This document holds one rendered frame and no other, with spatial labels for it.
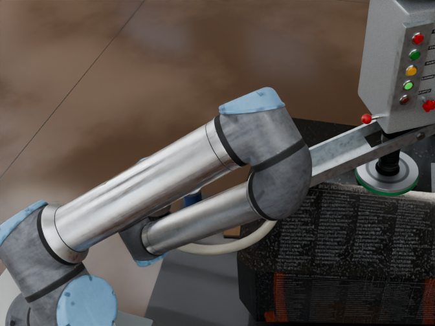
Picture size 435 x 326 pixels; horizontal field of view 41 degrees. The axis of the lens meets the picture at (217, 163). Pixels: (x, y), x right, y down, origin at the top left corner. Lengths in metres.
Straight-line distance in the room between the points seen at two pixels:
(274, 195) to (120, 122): 2.70
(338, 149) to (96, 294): 1.03
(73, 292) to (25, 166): 2.36
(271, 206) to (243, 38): 3.33
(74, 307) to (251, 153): 0.53
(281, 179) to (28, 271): 0.60
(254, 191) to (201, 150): 0.14
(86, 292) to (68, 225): 0.16
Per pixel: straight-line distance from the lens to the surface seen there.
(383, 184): 2.09
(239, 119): 1.12
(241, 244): 1.79
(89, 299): 1.37
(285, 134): 1.12
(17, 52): 4.71
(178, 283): 2.87
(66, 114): 3.95
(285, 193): 1.14
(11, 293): 1.59
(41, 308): 1.39
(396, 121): 1.84
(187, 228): 1.38
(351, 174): 2.15
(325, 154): 2.04
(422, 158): 2.26
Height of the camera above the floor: 2.37
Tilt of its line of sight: 44 degrees down
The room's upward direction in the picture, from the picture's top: 5 degrees counter-clockwise
